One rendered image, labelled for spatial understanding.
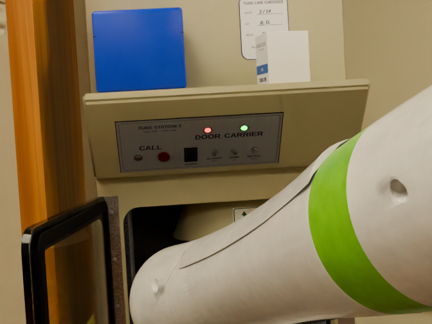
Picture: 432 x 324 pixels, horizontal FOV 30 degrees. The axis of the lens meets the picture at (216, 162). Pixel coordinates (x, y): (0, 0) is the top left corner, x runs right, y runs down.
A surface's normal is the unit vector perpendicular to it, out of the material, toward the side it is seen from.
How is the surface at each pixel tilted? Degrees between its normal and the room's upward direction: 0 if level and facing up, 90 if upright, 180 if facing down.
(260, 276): 104
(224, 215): 66
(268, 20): 90
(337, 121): 135
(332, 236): 97
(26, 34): 90
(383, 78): 90
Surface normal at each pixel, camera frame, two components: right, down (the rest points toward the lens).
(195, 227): -0.65, -0.33
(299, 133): 0.09, 0.74
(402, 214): -0.85, 0.23
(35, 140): 0.07, 0.05
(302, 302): -0.52, 0.75
